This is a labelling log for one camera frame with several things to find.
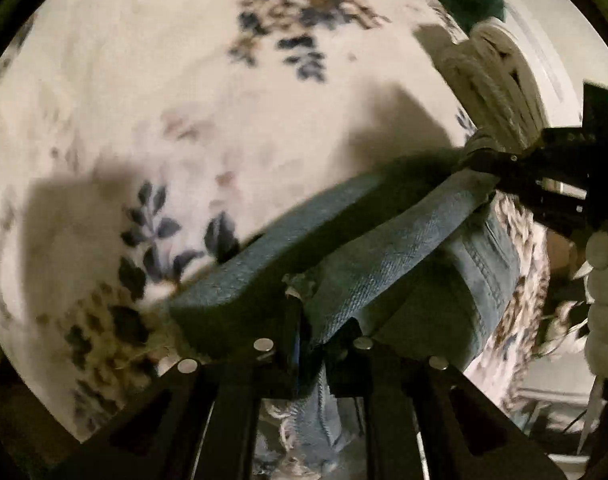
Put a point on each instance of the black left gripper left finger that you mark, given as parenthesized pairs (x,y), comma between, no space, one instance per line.
(191,424)

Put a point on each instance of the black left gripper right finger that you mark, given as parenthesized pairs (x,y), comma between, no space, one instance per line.
(423,419)

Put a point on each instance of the blue denim jeans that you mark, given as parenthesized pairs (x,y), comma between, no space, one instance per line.
(414,252)

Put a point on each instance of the white gloved right hand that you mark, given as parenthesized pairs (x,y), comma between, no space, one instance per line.
(596,347)

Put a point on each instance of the beige striped pillow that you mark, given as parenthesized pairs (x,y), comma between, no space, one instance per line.
(490,75)

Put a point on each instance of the floral patterned bed blanket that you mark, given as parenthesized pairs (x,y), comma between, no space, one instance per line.
(144,142)

